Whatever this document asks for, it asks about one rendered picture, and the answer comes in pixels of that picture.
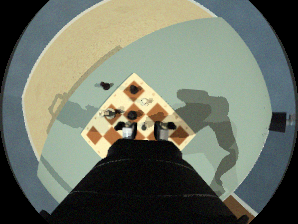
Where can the chessboard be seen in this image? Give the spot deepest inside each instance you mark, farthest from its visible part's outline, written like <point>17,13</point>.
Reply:
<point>100,133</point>

